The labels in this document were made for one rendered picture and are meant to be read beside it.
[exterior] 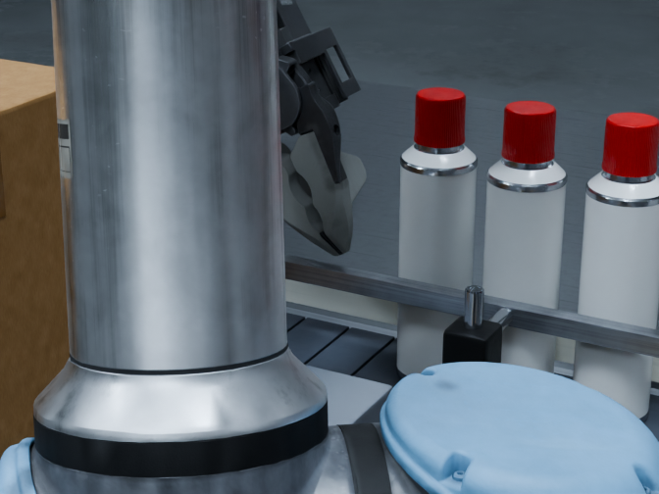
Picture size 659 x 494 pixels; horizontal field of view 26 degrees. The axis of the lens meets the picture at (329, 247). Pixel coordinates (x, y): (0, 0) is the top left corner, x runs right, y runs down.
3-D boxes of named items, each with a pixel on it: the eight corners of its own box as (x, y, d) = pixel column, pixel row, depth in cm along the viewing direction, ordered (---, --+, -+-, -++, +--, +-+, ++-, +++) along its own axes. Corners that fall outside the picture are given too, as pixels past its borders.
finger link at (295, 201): (372, 232, 106) (317, 121, 105) (334, 259, 101) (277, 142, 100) (339, 246, 108) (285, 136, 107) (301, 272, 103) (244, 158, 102)
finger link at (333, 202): (405, 219, 105) (350, 105, 104) (369, 245, 100) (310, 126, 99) (372, 232, 106) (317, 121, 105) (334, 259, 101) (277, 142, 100)
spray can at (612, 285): (658, 404, 97) (685, 114, 89) (635, 437, 93) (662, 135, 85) (584, 387, 99) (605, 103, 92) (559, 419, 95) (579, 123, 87)
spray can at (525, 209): (563, 385, 100) (582, 102, 92) (537, 418, 95) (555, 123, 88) (493, 370, 102) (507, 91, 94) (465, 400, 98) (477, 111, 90)
